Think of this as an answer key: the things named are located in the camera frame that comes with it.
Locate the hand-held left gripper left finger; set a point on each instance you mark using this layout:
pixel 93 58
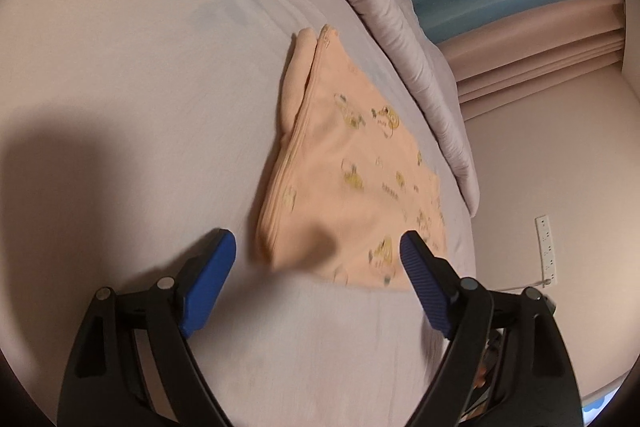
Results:
pixel 210 282

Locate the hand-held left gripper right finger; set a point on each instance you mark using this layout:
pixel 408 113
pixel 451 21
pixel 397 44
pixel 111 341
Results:
pixel 425 282

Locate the orange cartoon print shirt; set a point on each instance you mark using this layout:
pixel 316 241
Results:
pixel 340 167

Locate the white power strip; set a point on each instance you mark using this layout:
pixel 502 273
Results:
pixel 546 252

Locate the pink curtain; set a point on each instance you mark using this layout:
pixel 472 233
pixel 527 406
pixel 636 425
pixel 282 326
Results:
pixel 540 52

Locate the grey duvet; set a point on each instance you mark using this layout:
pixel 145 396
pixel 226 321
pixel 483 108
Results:
pixel 390 17

